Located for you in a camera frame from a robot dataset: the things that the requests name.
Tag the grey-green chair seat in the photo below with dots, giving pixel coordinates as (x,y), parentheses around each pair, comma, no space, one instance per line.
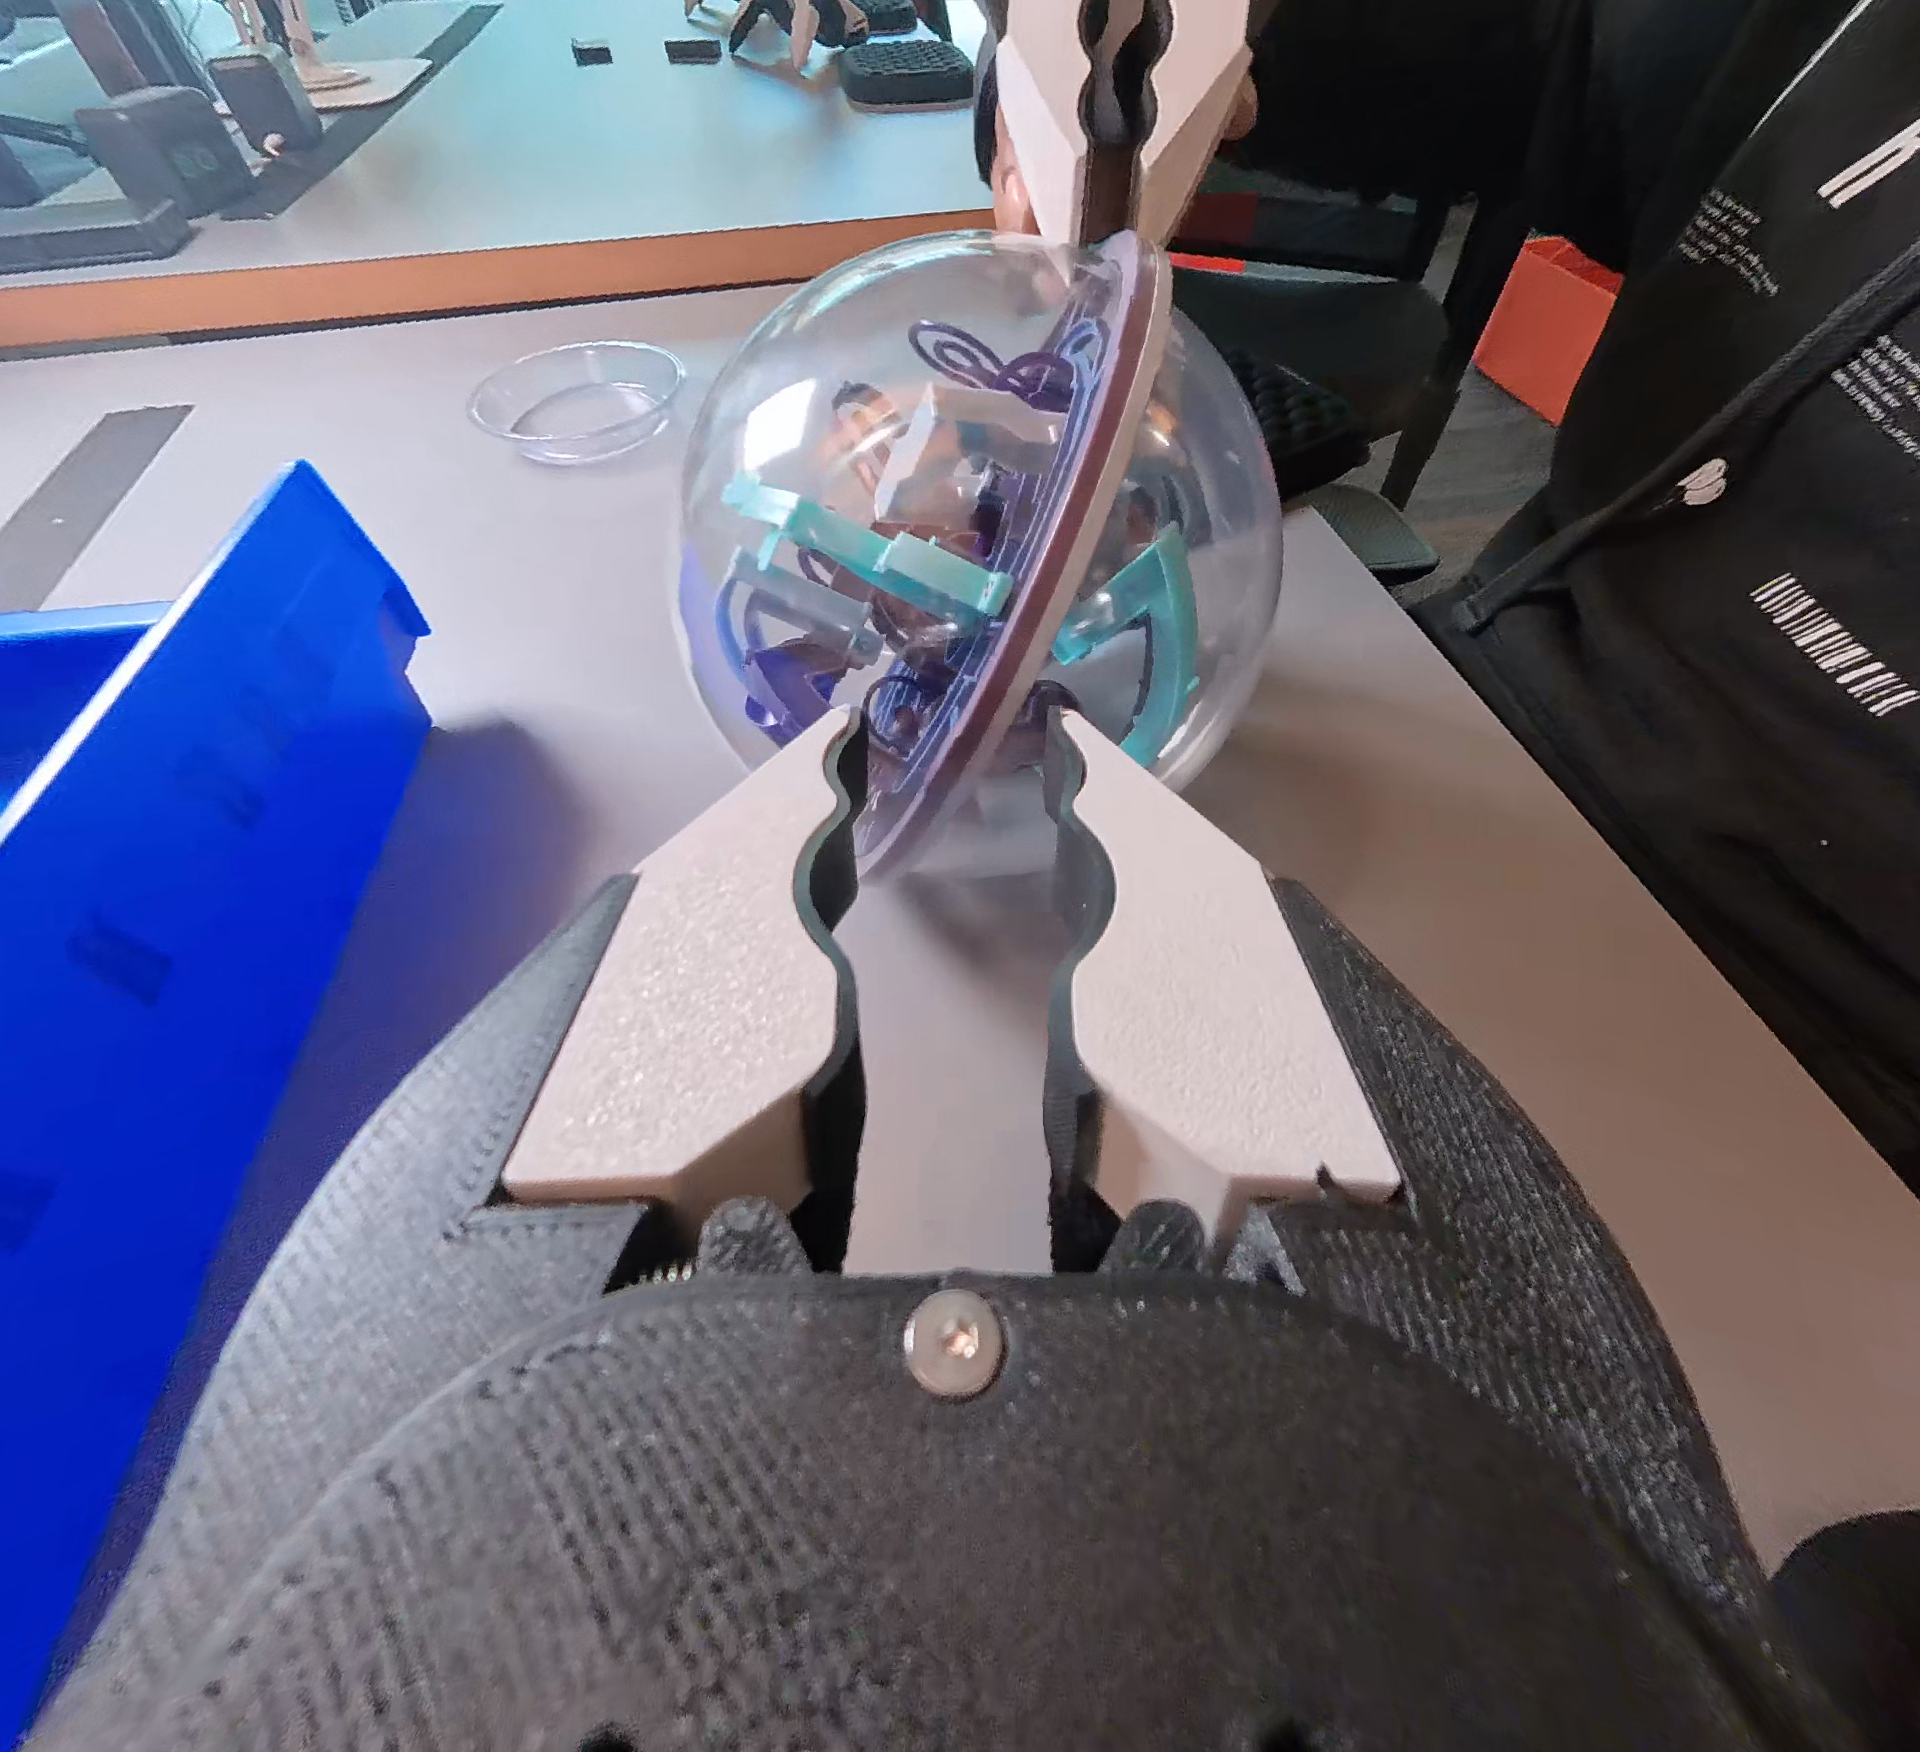
(1380,537)

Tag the black power station box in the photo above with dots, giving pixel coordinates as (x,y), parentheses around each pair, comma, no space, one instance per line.
(158,155)

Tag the orange plastic bin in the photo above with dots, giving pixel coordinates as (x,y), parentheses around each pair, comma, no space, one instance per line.
(1546,327)

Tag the black desk mat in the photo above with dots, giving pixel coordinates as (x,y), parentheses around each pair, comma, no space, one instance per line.
(405,87)

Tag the orange-edged grey desk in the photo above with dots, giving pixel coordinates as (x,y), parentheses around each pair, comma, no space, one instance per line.
(599,162)

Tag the blue plastic bin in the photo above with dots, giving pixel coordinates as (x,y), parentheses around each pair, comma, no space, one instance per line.
(150,1033)

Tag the person's right hand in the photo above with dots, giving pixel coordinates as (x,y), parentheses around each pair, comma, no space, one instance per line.
(1002,169)

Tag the long black bar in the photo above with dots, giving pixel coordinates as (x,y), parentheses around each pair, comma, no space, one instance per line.
(89,236)

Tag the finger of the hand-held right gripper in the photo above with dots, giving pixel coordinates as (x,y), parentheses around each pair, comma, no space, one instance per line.
(1044,43)
(1214,26)

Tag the clear plastic maze ball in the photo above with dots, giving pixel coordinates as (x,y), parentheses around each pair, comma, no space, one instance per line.
(840,431)

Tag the black perforated chair armrest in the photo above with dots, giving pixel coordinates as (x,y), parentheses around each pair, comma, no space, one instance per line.
(1298,431)

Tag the small black speaker box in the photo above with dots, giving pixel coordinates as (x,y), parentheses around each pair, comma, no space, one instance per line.
(262,102)

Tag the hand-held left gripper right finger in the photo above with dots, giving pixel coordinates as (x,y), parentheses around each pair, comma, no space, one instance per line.
(1214,1033)

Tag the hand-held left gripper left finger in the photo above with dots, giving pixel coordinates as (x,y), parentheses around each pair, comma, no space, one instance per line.
(691,1033)

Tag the black oval wrist rest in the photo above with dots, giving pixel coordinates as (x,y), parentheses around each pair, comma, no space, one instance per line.
(877,12)
(908,76)

